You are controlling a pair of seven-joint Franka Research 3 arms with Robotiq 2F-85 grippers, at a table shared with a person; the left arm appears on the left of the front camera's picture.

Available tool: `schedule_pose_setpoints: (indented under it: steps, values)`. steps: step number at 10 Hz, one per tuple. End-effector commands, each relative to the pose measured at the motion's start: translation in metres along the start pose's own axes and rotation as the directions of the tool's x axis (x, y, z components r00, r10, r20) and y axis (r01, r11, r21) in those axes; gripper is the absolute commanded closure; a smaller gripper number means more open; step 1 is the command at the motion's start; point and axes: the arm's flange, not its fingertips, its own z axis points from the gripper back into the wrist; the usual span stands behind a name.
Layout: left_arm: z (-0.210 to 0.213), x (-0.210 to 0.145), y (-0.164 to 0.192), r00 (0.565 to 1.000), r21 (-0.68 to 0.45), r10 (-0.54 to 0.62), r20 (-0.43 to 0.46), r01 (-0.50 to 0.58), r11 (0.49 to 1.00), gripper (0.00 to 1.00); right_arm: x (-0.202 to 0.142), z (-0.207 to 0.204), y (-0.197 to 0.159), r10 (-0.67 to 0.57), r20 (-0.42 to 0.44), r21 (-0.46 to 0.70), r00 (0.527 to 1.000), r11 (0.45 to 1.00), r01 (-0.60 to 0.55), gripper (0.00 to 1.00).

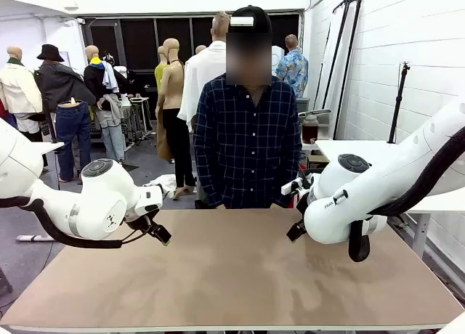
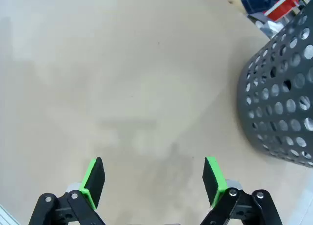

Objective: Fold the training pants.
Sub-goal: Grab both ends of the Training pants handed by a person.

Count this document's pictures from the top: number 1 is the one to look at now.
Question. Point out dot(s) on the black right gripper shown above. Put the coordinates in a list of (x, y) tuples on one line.
[(303, 203)]

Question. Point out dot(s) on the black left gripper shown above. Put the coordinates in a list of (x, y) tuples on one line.
[(140, 223)]

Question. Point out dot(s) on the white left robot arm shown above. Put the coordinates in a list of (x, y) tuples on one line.
[(101, 189)]

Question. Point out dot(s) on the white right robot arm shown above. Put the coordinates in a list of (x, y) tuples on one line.
[(381, 174)]

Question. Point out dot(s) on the bare mannequin in black pants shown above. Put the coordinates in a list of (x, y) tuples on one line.
[(174, 130)]

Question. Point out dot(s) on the white cloth on floor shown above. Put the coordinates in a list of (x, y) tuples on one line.
[(160, 183)]

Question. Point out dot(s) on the dark cardboard box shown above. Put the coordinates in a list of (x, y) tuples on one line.
[(318, 161)]

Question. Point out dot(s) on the glass jar with brown liquid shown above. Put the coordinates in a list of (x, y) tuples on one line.
[(310, 132)]

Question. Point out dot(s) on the person in plaid shirt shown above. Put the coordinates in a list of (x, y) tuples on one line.
[(247, 141)]

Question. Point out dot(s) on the mannequin in light jeans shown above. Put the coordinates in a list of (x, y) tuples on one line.
[(110, 138)]

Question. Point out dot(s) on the grey metal lever tool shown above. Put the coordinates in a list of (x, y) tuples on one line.
[(314, 113)]

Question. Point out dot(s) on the white background work table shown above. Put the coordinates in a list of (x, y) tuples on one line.
[(140, 101)]

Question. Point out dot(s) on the dark blue jeans mannequin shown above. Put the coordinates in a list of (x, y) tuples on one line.
[(72, 130)]

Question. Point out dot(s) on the tall mannequin in white shirt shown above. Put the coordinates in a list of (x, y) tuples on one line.
[(196, 80)]

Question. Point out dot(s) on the black tripod stand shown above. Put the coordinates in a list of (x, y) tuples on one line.
[(397, 109)]

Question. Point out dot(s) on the figure in blue floral shirt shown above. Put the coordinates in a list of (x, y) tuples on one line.
[(296, 70)]

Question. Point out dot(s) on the mannequin in yellow top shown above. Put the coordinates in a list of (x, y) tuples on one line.
[(160, 72)]

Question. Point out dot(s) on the mannequin with yellow collar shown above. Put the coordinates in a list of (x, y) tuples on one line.
[(94, 78)]

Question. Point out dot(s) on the mannequin in dark jacket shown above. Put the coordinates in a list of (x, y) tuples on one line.
[(61, 83)]

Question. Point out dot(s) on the bare mannequin head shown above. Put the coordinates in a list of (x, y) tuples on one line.
[(200, 49)]

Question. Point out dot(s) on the mannequin in cream jacket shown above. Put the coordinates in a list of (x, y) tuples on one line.
[(18, 90)]

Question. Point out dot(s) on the black bucket hat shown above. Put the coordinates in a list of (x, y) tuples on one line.
[(50, 52)]

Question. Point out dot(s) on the black cap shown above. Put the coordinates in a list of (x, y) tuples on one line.
[(259, 14)]

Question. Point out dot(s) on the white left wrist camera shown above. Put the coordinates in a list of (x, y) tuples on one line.
[(154, 196)]

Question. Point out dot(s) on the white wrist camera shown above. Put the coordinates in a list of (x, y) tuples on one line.
[(154, 196), (290, 187)]

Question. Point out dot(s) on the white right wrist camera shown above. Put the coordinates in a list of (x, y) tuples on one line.
[(290, 187)]

